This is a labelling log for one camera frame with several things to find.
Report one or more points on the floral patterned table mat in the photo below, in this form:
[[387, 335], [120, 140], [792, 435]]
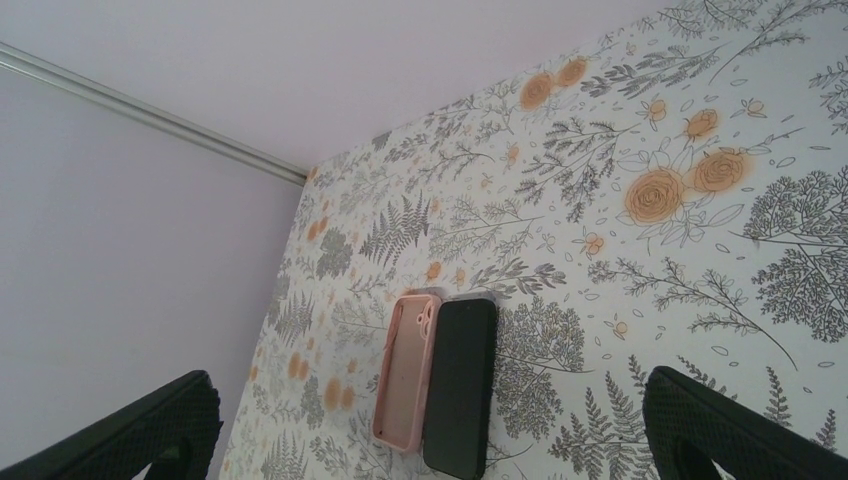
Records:
[[672, 194]]

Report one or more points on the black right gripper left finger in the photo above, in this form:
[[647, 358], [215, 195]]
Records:
[[171, 433]]

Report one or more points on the aluminium corner post left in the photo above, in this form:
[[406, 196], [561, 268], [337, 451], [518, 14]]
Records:
[[35, 68]]

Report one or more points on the black smartphone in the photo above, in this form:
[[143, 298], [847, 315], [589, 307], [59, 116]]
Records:
[[456, 425]]

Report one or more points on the pink phone case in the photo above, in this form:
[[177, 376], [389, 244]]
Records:
[[403, 383]]

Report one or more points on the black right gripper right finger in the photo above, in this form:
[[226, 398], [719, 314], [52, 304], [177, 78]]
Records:
[[692, 430]]

